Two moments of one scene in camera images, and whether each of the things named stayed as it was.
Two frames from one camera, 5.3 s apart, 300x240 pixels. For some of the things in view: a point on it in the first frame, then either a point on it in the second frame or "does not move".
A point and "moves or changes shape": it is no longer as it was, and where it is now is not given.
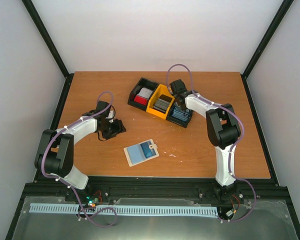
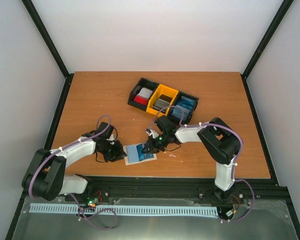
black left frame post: [47, 39] does not move
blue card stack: [183, 115] does not move
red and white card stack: [142, 97] does not move
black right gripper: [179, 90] to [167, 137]
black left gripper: [118, 128] to [119, 153]
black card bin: [142, 83] does not move
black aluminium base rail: [264, 188] does not move
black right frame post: [284, 7] does not move
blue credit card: [136, 154] moves or changes shape
